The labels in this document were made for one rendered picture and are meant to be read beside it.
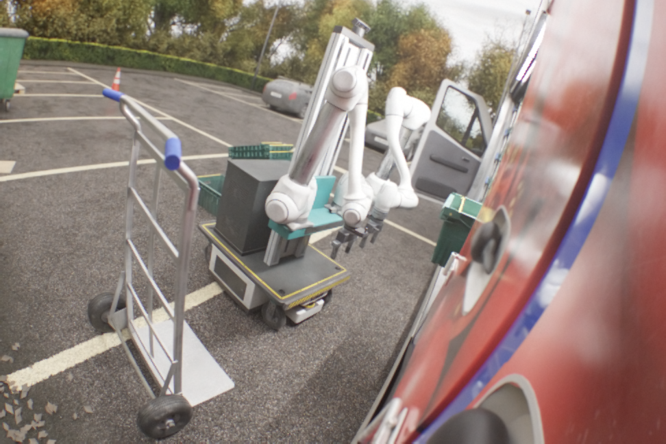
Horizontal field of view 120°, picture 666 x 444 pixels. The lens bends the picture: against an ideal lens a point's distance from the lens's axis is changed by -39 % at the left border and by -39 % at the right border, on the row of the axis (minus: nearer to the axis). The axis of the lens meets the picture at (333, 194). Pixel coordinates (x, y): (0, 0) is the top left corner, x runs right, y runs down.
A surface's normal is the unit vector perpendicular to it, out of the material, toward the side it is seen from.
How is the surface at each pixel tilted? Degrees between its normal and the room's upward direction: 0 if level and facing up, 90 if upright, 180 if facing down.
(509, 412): 99
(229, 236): 90
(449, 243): 91
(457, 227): 93
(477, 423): 30
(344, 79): 84
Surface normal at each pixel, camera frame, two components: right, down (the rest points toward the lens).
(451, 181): -0.07, 0.29
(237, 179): -0.58, 0.07
